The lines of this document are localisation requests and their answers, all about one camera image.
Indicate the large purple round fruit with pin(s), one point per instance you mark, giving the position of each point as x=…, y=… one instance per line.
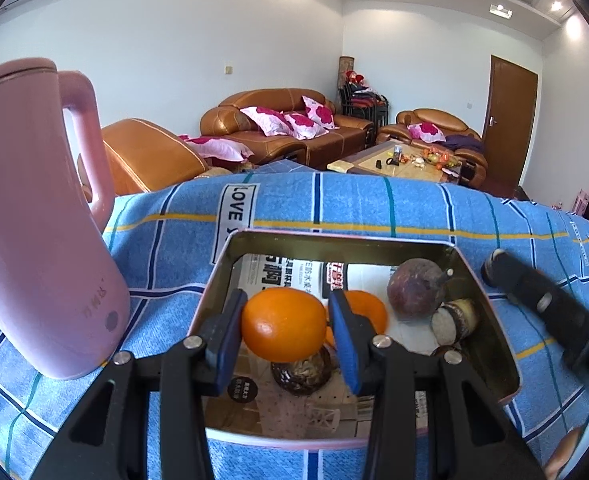
x=414, y=287

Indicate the tall floor lamp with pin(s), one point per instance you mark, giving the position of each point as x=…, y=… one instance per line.
x=346, y=72

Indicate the small orange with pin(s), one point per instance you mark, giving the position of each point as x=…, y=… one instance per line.
x=372, y=310

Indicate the stack of dark chairs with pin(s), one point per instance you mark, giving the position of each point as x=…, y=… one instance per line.
x=369, y=107

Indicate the pink floral pillow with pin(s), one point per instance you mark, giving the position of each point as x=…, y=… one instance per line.
x=214, y=147

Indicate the large orange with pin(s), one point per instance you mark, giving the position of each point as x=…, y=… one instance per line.
x=284, y=325

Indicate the pink tin box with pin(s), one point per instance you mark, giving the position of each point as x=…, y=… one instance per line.
x=491, y=330

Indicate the recessed ceiling spotlight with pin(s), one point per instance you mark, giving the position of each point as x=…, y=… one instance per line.
x=555, y=6

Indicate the square ceiling light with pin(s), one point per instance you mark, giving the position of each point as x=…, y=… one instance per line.
x=500, y=10

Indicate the person's right hand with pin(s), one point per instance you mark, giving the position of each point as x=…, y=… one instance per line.
x=564, y=447

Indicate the brown leather armchair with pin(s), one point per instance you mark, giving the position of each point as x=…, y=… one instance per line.
x=434, y=116
x=144, y=155

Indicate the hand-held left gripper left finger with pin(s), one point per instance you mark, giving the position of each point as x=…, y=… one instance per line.
x=227, y=340

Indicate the pink floral cushion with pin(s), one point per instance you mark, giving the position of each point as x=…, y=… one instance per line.
x=304, y=126
x=427, y=131
x=264, y=119
x=319, y=110

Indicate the brown wooden door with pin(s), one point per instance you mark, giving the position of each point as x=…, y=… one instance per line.
x=511, y=120

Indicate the brown leather three-seat sofa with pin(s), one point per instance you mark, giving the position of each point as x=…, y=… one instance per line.
x=259, y=100

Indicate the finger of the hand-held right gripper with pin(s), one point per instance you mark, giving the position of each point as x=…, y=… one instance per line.
x=544, y=305

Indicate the small jar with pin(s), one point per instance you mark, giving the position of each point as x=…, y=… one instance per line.
x=398, y=155

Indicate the wooden coffee table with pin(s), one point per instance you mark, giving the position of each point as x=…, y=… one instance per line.
x=369, y=160

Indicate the printed paper sheet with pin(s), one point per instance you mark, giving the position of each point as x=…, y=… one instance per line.
x=294, y=410

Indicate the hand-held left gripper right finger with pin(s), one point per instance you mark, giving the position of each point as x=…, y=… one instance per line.
x=347, y=345

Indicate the red doll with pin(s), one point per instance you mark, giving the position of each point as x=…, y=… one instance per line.
x=357, y=80

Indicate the pink electric kettle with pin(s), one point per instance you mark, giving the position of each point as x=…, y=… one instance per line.
x=34, y=235

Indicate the purple blanket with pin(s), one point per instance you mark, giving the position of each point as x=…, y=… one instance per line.
x=464, y=142

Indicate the blue checked tablecloth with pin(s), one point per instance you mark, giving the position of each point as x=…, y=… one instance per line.
x=174, y=260

